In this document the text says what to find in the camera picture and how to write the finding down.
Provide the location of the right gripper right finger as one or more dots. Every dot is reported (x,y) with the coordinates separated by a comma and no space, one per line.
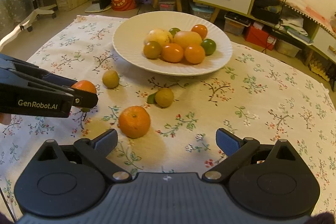
(238,152)

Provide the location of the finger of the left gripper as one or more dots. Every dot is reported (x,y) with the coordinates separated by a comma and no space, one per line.
(59,80)
(84,99)

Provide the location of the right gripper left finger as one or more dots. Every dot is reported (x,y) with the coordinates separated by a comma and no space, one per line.
(95,151)

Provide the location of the mandarin orange with leaf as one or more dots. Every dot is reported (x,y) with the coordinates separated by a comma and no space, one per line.
(87,86)

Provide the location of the mandarin orange with stem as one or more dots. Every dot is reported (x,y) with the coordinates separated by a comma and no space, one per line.
(134,122)

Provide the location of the brown round fruit with leaf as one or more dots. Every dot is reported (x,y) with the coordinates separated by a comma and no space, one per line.
(163,98)

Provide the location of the brown-green tomato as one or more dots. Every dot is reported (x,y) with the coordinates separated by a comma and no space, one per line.
(152,50)

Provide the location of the orange tomato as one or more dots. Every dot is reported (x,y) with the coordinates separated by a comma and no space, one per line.
(172,53)
(201,30)
(194,54)

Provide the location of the pale yellow striped melon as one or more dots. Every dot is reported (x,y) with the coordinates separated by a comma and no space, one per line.
(162,37)

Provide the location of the green tomato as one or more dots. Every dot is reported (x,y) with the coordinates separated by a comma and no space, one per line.
(173,31)
(209,46)

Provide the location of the large yellow-orange grapefruit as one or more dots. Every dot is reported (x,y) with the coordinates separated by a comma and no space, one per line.
(186,38)

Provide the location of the person left hand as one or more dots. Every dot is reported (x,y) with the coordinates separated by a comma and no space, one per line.
(5,119)

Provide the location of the floral tablecloth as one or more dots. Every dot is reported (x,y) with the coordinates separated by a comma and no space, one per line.
(253,95)

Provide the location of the white ribbed plate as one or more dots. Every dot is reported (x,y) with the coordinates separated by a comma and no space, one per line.
(129,36)

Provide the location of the red box under cabinet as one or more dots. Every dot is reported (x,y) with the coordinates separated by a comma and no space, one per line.
(259,37)

